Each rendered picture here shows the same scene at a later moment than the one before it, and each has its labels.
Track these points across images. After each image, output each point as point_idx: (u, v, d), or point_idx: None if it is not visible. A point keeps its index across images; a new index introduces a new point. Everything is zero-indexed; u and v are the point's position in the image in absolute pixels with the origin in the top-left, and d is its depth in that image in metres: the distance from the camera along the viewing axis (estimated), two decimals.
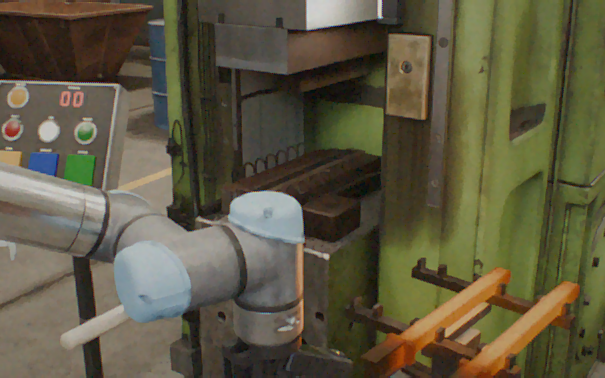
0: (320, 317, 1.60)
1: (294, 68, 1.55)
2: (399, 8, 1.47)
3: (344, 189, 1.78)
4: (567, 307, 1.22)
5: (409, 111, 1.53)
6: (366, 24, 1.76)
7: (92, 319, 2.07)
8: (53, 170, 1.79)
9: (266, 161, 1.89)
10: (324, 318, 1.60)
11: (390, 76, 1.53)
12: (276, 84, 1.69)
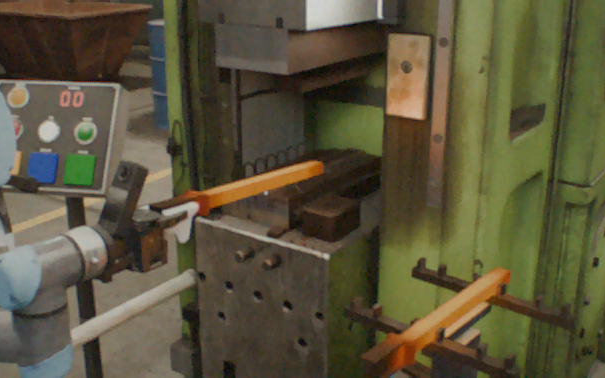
0: (320, 317, 1.60)
1: (294, 68, 1.55)
2: (399, 8, 1.47)
3: (344, 189, 1.78)
4: (567, 307, 1.22)
5: (409, 111, 1.53)
6: (366, 24, 1.76)
7: (92, 319, 2.07)
8: (53, 170, 1.79)
9: (266, 161, 1.89)
10: (324, 318, 1.60)
11: (390, 76, 1.53)
12: (276, 84, 1.69)
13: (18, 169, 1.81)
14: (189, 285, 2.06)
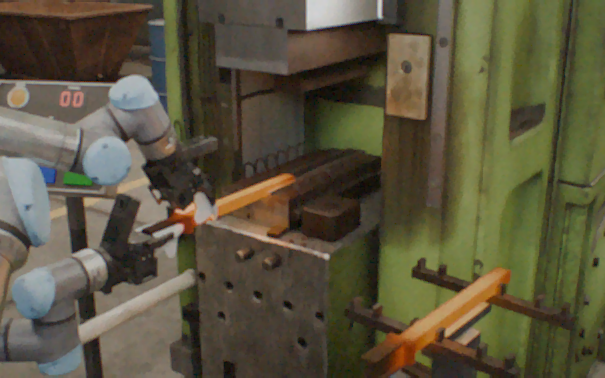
0: (320, 317, 1.60)
1: (294, 68, 1.55)
2: (399, 8, 1.47)
3: (344, 189, 1.78)
4: (567, 307, 1.22)
5: (409, 111, 1.53)
6: (366, 24, 1.76)
7: (92, 319, 2.07)
8: (53, 170, 1.79)
9: (266, 161, 1.89)
10: (324, 318, 1.60)
11: (390, 76, 1.53)
12: (276, 84, 1.69)
13: None
14: (189, 285, 2.06)
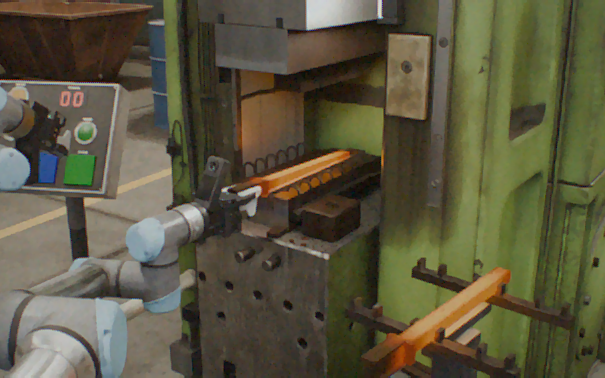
0: (320, 317, 1.60)
1: (294, 68, 1.55)
2: (399, 8, 1.47)
3: (344, 189, 1.78)
4: (567, 307, 1.22)
5: (409, 111, 1.53)
6: (366, 24, 1.76)
7: None
8: (53, 170, 1.79)
9: (266, 161, 1.89)
10: (324, 318, 1.60)
11: (390, 76, 1.53)
12: (276, 84, 1.69)
13: None
14: (189, 285, 2.06)
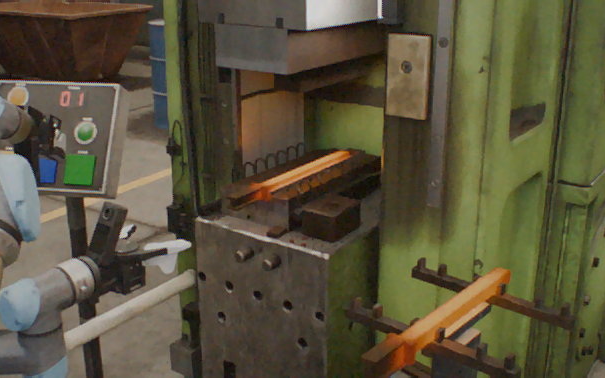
0: (320, 317, 1.60)
1: (294, 68, 1.55)
2: (399, 8, 1.47)
3: (344, 189, 1.78)
4: (567, 307, 1.22)
5: (409, 111, 1.53)
6: (366, 24, 1.76)
7: (92, 319, 2.07)
8: (53, 170, 1.79)
9: (266, 161, 1.89)
10: (324, 318, 1.60)
11: (390, 76, 1.53)
12: (276, 84, 1.69)
13: None
14: (189, 285, 2.06)
